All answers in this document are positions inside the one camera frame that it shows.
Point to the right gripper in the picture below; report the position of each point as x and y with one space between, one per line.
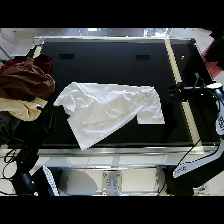
186 92

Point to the white T-shirt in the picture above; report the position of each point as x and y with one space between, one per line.
106 110

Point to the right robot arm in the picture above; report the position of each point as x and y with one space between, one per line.
196 166

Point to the dark red garment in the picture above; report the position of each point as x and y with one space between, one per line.
43 62

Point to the brown garment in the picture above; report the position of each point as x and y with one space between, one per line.
26 81

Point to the tan garment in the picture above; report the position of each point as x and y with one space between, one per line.
20 108

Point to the black garment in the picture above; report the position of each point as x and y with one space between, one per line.
20 131

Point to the silver frame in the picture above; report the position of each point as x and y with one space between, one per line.
111 182

